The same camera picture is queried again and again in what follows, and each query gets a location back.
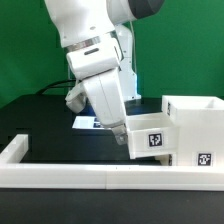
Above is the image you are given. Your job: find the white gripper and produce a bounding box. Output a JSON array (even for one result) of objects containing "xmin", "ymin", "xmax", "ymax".
[{"xmin": 66, "ymin": 38, "xmax": 128, "ymax": 145}]

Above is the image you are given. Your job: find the white drawer box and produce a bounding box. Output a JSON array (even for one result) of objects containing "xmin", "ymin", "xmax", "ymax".
[
  {"xmin": 155, "ymin": 154, "xmax": 176, "ymax": 166},
  {"xmin": 126, "ymin": 112, "xmax": 179, "ymax": 159}
]

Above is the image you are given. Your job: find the white front drawer box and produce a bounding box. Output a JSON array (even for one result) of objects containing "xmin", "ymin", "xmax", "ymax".
[{"xmin": 155, "ymin": 154, "xmax": 176, "ymax": 166}]

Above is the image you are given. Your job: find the white drawer cabinet frame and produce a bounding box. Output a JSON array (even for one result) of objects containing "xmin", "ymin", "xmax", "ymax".
[{"xmin": 162, "ymin": 95, "xmax": 224, "ymax": 167}]

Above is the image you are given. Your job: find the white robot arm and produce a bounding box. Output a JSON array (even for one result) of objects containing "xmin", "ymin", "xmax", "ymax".
[{"xmin": 44, "ymin": 0, "xmax": 165, "ymax": 145}]

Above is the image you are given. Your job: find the paper sheet with markers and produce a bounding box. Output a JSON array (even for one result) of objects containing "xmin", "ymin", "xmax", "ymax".
[{"xmin": 72, "ymin": 116, "xmax": 102, "ymax": 129}]

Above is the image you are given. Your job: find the white U-shaped fence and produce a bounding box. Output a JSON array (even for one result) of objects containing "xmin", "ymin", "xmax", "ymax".
[{"xmin": 0, "ymin": 134, "xmax": 224, "ymax": 191}]

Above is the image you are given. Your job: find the black cable at base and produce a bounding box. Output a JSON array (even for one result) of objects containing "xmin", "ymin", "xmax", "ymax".
[{"xmin": 35, "ymin": 79, "xmax": 81, "ymax": 96}]

